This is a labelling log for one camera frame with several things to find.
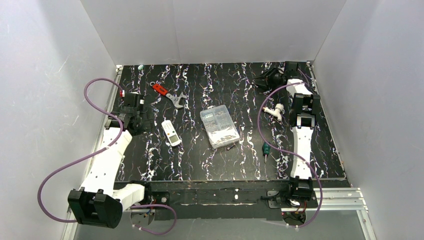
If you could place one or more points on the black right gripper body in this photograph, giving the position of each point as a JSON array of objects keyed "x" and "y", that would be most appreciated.
[{"x": 269, "y": 78}]

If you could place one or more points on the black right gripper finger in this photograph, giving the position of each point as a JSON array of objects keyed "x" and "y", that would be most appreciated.
[
  {"x": 264, "y": 85},
  {"x": 272, "y": 74}
]

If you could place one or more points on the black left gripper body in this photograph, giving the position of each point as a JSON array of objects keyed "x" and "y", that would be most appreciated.
[{"x": 131, "y": 100}]

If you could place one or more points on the white remote control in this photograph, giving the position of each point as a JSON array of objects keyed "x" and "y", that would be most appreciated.
[{"x": 171, "y": 133}]

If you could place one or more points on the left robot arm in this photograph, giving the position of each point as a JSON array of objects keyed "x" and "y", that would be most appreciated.
[{"x": 96, "y": 202}]

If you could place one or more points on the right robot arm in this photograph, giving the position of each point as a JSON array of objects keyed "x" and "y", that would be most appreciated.
[{"x": 303, "y": 119}]

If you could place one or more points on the white plastic faucet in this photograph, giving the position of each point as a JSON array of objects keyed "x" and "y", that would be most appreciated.
[{"x": 277, "y": 112}]

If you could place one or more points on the clear plastic screw box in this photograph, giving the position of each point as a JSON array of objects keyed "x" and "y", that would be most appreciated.
[{"x": 219, "y": 126}]

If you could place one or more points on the red handled adjustable wrench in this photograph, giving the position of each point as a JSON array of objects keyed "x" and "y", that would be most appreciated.
[{"x": 175, "y": 99}]

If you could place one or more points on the green handled screwdriver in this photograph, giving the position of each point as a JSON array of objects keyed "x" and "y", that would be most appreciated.
[{"x": 265, "y": 151}]

